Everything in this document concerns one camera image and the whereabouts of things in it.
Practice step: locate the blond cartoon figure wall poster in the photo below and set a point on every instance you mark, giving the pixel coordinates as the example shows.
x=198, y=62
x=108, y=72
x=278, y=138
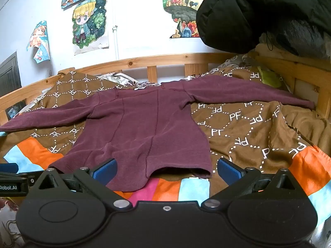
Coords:
x=89, y=23

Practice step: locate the colourful floral cloth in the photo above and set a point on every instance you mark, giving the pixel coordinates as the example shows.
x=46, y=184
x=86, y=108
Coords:
x=181, y=5

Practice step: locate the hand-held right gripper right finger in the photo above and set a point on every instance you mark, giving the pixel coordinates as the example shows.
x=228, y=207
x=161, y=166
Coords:
x=228, y=171

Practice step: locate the yellow-green cloth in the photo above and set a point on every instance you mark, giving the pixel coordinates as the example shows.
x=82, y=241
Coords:
x=271, y=78

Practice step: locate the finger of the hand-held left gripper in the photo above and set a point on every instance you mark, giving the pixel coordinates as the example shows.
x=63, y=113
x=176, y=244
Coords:
x=7, y=167

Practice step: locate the floral bedsheet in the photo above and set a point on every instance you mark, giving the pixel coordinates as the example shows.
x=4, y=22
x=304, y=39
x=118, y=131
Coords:
x=7, y=227

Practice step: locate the white wall pipe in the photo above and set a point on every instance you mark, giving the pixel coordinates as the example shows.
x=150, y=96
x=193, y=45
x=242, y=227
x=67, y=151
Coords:
x=115, y=42

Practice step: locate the floral pillow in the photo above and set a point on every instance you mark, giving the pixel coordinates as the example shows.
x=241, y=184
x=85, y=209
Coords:
x=238, y=61
x=121, y=78

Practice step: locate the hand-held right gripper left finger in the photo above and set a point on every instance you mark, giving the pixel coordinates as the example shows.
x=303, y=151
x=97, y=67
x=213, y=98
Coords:
x=106, y=171

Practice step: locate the wooden bed frame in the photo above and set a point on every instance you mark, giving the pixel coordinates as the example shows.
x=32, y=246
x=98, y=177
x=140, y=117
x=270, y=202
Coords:
x=155, y=60

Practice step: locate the small curled wall poster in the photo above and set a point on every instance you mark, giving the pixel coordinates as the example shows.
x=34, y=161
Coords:
x=38, y=41

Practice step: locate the maroon towel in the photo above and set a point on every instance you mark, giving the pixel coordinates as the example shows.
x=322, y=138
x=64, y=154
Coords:
x=155, y=124

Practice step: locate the brown patchwork patterned blanket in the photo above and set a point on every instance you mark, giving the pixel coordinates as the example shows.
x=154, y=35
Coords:
x=245, y=124

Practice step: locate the black puffer jacket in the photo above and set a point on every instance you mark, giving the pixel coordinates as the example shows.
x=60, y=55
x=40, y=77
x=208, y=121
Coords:
x=232, y=18

